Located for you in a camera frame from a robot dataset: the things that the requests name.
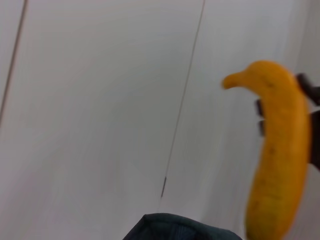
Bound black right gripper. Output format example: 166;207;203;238
254;73;320;172

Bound yellow banana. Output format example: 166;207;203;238
221;59;314;240

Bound dark teal insulated lunch bag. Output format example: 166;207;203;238
121;212;245;240

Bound white partition panel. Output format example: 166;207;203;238
0;0;206;240
157;0;310;240
0;0;26;121

